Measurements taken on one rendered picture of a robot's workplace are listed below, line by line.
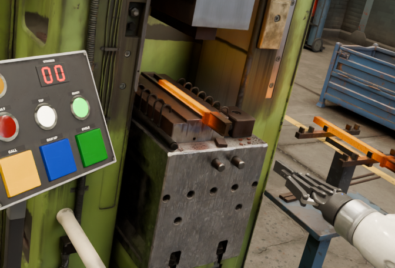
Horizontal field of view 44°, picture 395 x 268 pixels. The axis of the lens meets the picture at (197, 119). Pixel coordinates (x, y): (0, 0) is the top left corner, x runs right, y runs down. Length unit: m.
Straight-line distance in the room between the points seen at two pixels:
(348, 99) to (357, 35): 5.37
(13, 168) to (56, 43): 0.47
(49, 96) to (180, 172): 0.51
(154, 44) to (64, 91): 0.80
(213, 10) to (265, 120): 0.61
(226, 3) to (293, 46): 0.49
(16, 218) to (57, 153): 0.25
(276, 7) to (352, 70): 3.68
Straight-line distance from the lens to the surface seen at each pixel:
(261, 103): 1.81
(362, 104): 5.27
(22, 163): 1.03
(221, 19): 1.40
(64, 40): 1.36
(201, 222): 1.61
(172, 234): 1.57
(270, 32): 1.69
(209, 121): 1.48
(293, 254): 2.80
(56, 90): 1.12
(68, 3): 1.34
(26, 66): 1.08
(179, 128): 1.45
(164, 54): 1.91
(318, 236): 1.68
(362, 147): 1.75
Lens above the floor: 1.51
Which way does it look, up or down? 21 degrees down
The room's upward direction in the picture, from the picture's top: 11 degrees clockwise
